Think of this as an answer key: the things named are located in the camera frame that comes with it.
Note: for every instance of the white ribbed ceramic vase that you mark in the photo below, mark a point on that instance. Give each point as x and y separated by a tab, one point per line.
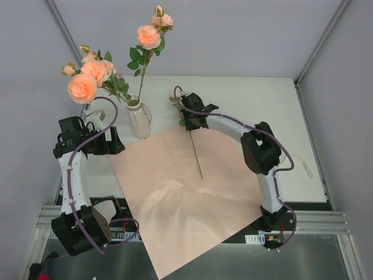
139	116

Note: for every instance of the right aluminium frame post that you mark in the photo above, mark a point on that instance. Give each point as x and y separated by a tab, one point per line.
327	32

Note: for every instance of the aluminium frame post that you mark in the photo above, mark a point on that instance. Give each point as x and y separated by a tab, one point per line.
65	31
327	32

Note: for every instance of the orange rose stem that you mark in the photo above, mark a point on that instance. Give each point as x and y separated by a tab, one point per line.
151	42
81	88
102	69

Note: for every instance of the white cable duct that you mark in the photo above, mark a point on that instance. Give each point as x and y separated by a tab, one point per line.
132	236
258	239

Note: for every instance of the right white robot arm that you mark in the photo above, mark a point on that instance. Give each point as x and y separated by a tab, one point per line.
261	152

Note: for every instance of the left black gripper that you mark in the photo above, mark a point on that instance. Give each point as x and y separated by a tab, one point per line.
110	140

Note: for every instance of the pink wrapping paper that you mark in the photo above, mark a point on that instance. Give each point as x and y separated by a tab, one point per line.
180	215

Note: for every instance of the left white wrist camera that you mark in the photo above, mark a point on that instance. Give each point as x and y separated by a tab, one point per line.
94	120

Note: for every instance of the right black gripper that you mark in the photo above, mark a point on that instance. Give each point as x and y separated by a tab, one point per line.
190	114

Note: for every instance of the left white cable duct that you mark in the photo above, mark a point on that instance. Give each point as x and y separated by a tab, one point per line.
132	236

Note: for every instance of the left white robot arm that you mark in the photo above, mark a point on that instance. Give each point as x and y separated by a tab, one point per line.
83	225

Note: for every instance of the aluminium front rail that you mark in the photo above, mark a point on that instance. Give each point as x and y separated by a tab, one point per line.
322	222

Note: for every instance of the cream printed ribbon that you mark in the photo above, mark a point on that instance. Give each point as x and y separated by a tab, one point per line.
298	160

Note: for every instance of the right white cable duct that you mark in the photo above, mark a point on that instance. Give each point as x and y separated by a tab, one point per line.
258	239

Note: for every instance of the left aluminium frame post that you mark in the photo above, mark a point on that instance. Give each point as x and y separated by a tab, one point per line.
65	31

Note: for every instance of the pale pink rose stem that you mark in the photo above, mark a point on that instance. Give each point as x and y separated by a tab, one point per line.
182	123

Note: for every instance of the red black object corner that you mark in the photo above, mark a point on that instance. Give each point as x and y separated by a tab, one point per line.
35	270

